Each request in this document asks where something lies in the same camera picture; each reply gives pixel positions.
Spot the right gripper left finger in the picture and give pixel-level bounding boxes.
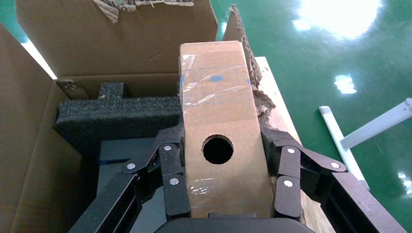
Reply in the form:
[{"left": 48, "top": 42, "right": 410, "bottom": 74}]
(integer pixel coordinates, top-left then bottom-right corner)
[{"left": 121, "top": 125, "right": 191, "bottom": 217}]

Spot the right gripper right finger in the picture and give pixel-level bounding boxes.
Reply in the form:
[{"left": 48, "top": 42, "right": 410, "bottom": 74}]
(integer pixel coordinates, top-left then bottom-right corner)
[{"left": 260, "top": 127, "right": 347, "bottom": 221}]

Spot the brown cardboard flap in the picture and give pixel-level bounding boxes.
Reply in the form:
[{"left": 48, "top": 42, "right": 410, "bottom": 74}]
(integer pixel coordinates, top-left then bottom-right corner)
[{"left": 178, "top": 40, "right": 275, "bottom": 219}]

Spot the big open cardboard box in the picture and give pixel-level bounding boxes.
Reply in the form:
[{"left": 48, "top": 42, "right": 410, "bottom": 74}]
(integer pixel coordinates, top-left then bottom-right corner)
[{"left": 0, "top": 0, "right": 278, "bottom": 233}]

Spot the plywood board platform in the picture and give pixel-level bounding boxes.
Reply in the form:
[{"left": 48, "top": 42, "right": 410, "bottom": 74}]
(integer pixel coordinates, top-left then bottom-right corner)
[{"left": 255, "top": 56, "right": 329, "bottom": 233}]

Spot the black foam insert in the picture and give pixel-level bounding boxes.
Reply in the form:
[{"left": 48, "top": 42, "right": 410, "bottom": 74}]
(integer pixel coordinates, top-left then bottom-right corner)
[{"left": 53, "top": 82, "right": 185, "bottom": 156}]

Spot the white tubular table foot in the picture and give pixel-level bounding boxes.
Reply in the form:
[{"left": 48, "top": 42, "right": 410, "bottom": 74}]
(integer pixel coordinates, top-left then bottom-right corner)
[{"left": 318, "top": 98, "right": 412, "bottom": 191}]

